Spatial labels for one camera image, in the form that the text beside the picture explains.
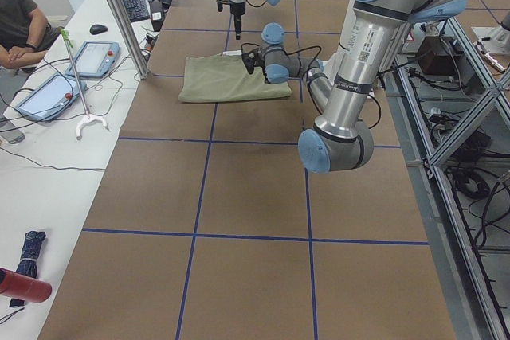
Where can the dark folded umbrella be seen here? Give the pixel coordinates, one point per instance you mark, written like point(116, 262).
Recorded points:
point(30, 253)

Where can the black keyboard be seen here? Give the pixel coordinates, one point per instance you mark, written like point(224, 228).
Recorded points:
point(136, 10)

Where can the lower teach pendant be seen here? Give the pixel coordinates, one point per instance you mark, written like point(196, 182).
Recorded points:
point(50, 99)

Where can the white shirt hang tag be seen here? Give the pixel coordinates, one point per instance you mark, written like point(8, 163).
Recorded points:
point(232, 53)

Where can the sage green long-sleeve shirt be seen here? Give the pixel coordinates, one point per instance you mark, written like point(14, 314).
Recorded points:
point(223, 78)

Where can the red bottle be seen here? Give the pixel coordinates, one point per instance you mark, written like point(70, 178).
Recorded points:
point(18, 286)

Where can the teach pendant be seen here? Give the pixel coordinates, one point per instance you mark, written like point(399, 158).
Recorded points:
point(94, 59)
point(50, 99)

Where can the upper teach pendant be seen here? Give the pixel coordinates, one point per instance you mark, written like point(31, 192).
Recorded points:
point(94, 59)

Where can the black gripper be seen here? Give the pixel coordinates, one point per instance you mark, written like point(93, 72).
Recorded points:
point(238, 11)
point(257, 60)

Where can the seated person grey shirt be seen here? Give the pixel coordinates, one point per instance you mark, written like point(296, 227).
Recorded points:
point(26, 34)

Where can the brown box under frame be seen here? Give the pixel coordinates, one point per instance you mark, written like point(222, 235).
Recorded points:
point(437, 56)

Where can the white grabber stick tool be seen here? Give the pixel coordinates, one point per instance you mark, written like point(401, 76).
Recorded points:
point(88, 117)

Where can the black computer mouse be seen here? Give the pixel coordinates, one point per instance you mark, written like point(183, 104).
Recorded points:
point(98, 29)

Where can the aluminium frame post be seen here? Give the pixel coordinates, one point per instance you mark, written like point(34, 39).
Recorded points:
point(122, 20)

